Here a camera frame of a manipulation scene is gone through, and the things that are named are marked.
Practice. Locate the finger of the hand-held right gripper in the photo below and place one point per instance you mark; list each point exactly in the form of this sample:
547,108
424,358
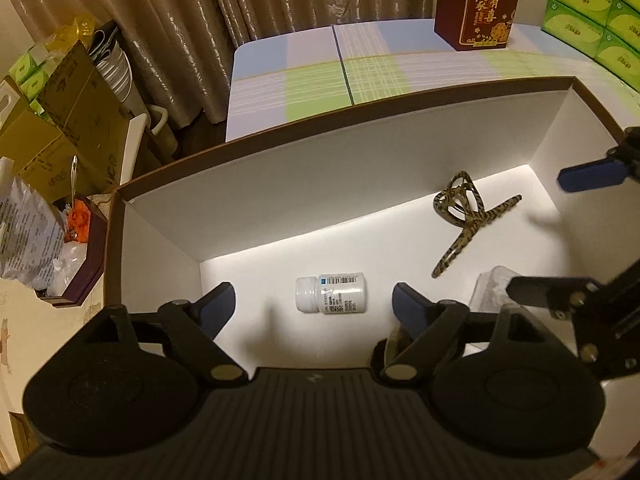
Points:
545,290
590,176

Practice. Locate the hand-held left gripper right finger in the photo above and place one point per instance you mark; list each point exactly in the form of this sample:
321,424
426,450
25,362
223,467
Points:
407,307

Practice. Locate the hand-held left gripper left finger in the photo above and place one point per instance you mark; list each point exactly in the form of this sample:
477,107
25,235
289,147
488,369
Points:
218,305

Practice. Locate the clear plastic bag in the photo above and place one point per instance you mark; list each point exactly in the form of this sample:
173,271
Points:
487,287

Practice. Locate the white pill bottle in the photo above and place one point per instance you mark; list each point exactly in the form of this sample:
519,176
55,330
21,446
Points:
332,294

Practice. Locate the tiger striped hair claw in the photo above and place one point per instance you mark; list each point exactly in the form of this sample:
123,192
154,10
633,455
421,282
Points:
474,225

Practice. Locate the white cardboard box container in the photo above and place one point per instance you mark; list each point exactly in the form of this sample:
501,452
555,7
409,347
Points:
350,170

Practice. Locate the purple tray box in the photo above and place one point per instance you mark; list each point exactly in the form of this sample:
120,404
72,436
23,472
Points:
92,265

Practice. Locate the stack of green tissue boxes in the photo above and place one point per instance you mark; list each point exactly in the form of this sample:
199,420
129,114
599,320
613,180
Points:
590,15

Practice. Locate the orange snack packet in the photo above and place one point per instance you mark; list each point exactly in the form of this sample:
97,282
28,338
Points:
77,220

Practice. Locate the dark red gift box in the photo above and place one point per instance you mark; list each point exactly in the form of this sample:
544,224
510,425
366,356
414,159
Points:
480,5

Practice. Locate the white printed plastic bag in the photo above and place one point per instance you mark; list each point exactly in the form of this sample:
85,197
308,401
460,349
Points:
27,225

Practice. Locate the checkered bed sheet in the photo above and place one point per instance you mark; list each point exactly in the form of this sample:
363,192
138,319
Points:
310,90

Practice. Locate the brown cardboard box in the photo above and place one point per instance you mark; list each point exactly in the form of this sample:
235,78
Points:
85,110

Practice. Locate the yellow cardboard box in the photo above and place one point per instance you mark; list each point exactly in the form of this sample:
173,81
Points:
30,150

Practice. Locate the white bucket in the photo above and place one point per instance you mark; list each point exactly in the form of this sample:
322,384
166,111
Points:
117,75

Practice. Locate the dark cloth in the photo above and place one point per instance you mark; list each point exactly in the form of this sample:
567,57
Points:
102,37

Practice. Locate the green tissue multipack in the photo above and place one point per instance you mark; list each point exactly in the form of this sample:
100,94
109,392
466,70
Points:
31,72

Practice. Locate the yellow plastic bag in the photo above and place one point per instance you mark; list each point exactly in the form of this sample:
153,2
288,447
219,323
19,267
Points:
72,30

